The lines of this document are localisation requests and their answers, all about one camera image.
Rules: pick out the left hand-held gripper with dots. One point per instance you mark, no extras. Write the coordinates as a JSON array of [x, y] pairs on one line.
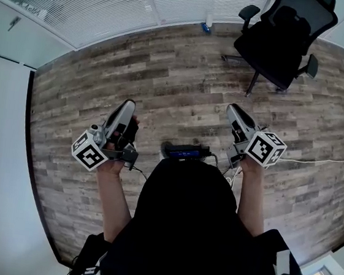
[[90, 152]]

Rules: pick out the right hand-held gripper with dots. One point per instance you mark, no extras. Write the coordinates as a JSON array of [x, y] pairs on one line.
[[264, 149]]

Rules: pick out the white slatted window blinds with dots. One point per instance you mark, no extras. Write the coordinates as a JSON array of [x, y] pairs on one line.
[[97, 8], [190, 0]]

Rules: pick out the person's left forearm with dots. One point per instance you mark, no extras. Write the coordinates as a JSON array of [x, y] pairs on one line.
[[112, 198]]

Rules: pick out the person's right forearm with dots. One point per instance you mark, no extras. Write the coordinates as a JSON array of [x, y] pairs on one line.
[[251, 198]]

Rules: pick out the person's left hand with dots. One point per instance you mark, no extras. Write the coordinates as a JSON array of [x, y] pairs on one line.
[[132, 131]]

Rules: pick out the person's dark left shoe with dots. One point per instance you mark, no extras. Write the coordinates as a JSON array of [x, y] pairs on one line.
[[166, 149]]

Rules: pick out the blue chest-mounted device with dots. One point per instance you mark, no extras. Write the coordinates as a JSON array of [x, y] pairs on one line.
[[186, 151]]

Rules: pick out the black mesh office chair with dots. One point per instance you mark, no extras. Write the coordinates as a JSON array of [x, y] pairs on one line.
[[275, 47]]

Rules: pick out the small blue floor object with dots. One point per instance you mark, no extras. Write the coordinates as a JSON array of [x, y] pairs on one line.
[[205, 27]]

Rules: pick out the person's black clothing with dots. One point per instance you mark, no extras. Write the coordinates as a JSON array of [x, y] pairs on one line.
[[189, 228]]

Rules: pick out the grey window frame post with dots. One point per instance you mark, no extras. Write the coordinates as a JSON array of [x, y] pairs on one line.
[[150, 2]]

